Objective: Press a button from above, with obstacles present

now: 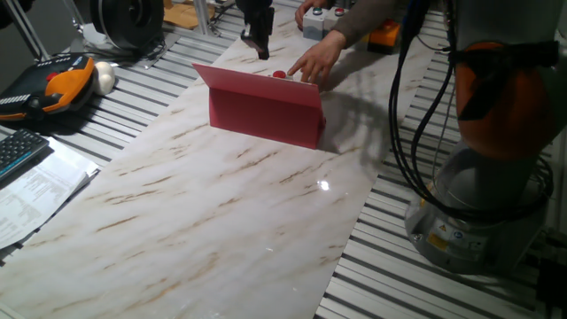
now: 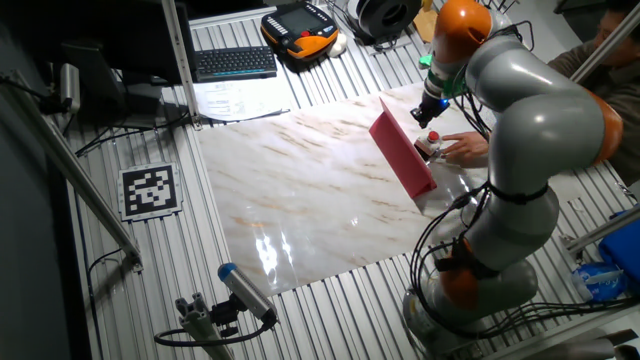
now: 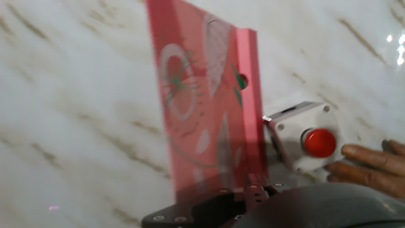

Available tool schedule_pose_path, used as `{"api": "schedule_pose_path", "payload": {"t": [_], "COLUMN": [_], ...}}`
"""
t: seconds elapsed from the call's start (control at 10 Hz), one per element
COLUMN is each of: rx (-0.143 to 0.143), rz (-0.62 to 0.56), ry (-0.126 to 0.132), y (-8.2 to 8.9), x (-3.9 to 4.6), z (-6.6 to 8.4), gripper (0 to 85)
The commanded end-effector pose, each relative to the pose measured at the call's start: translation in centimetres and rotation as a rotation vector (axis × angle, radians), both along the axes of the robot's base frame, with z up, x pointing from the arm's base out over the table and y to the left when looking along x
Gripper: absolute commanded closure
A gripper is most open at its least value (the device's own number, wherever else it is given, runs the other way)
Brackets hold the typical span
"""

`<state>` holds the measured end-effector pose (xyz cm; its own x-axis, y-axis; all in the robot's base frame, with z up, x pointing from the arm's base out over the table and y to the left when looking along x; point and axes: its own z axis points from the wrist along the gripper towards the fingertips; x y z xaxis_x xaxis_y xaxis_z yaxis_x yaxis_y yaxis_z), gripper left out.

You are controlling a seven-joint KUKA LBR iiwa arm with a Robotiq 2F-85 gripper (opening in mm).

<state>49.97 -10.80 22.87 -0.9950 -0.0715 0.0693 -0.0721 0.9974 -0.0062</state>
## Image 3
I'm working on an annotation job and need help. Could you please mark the grey box with red button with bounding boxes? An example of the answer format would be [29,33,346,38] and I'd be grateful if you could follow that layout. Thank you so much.
[262,101,346,174]

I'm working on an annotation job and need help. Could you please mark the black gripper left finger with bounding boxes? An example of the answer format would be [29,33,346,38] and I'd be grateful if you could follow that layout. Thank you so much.
[140,187,248,228]

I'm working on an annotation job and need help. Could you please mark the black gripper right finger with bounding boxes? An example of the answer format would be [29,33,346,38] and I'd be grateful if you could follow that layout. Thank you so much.
[244,173,290,210]

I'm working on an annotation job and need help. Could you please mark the person's bare hand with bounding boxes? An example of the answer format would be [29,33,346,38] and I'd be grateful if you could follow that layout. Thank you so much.
[324,139,405,200]

